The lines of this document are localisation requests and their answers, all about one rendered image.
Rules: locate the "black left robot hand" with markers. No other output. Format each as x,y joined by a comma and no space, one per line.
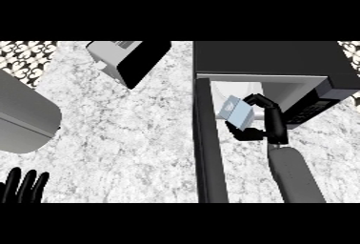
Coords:
24,187

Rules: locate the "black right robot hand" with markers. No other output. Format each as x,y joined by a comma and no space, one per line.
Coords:
274,120

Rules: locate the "pale blue milk carton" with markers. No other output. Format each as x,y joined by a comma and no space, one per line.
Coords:
237,112

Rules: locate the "dark grey microwave door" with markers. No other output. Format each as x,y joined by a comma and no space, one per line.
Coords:
209,143

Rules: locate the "black microwave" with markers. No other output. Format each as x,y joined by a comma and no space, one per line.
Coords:
281,70

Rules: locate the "large grey rounded appliance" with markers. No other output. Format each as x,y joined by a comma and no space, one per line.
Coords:
24,117

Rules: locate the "silver and black toaster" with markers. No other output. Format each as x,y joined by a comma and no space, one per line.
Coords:
128,60

